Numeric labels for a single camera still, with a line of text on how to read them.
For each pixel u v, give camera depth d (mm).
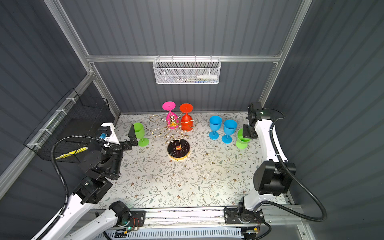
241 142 810
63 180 438
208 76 912
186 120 866
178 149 970
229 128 914
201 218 752
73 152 655
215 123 948
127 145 550
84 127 734
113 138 498
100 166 424
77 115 804
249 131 697
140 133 935
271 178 445
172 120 755
